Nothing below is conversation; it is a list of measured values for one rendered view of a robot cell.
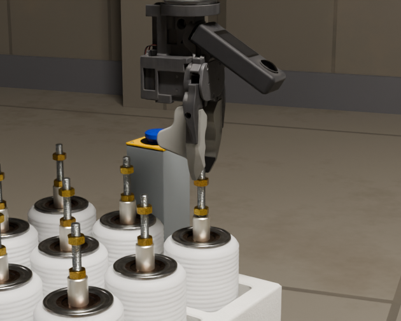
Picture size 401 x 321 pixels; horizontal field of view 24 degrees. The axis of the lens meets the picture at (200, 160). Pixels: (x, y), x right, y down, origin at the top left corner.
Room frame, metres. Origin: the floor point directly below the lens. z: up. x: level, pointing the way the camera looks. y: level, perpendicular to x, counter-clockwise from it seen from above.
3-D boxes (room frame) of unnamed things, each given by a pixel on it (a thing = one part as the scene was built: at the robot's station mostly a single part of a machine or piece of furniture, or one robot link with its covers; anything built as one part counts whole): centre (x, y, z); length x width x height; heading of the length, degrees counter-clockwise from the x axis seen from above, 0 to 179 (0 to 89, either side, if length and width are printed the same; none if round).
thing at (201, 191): (1.11, 0.00, 0.31); 0.01 x 0.01 x 0.08
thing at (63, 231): (1.07, 0.16, 0.26); 0.02 x 0.02 x 0.03
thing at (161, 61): (1.11, 0.02, 0.49); 0.09 x 0.08 x 0.12; 67
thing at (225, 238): (1.11, 0.00, 0.25); 0.08 x 0.08 x 0.01
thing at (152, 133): (1.36, 0.06, 0.32); 0.04 x 0.04 x 0.02
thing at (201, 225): (1.11, 0.00, 0.26); 0.02 x 0.02 x 0.03
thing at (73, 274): (0.91, 0.13, 0.29); 0.02 x 0.02 x 0.01; 44
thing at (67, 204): (1.07, 0.16, 0.30); 0.01 x 0.01 x 0.08
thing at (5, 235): (1.14, 0.26, 0.25); 0.08 x 0.08 x 0.01
